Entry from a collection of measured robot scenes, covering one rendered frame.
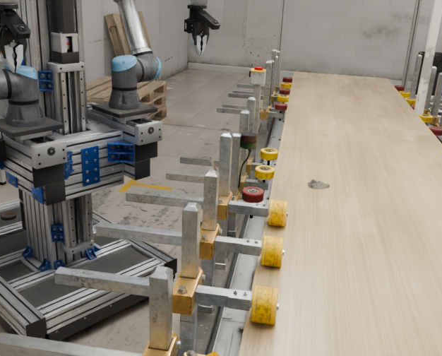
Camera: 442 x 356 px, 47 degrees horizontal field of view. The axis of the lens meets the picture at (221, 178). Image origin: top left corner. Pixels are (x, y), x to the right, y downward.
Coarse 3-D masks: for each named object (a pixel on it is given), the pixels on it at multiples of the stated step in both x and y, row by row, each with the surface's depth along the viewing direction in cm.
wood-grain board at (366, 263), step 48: (336, 96) 358; (384, 96) 366; (288, 144) 244; (336, 144) 248; (384, 144) 252; (432, 144) 256; (288, 192) 187; (336, 192) 190; (384, 192) 192; (432, 192) 194; (288, 240) 152; (336, 240) 154; (384, 240) 155; (432, 240) 156; (288, 288) 128; (336, 288) 129; (384, 288) 130; (432, 288) 131; (288, 336) 110; (336, 336) 111; (384, 336) 112; (432, 336) 113
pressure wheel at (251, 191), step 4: (244, 188) 188; (248, 188) 188; (252, 188) 188; (256, 188) 188; (260, 188) 188; (244, 192) 184; (248, 192) 184; (252, 192) 185; (256, 192) 185; (260, 192) 184; (244, 196) 184; (248, 196) 183; (252, 196) 183; (256, 196) 183; (260, 196) 183; (244, 200) 185; (248, 200) 184; (252, 200) 183; (256, 200) 183; (260, 200) 184; (252, 216) 189
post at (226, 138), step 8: (224, 136) 157; (232, 136) 159; (224, 144) 158; (224, 152) 158; (224, 160) 159; (224, 168) 160; (224, 176) 161; (224, 184) 162; (224, 192) 163; (224, 224) 167; (224, 232) 168; (216, 256) 172; (224, 256) 172
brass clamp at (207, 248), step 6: (216, 228) 142; (204, 234) 138; (210, 234) 138; (216, 234) 139; (210, 240) 135; (204, 246) 134; (210, 246) 134; (204, 252) 135; (210, 252) 135; (204, 258) 136; (210, 258) 135
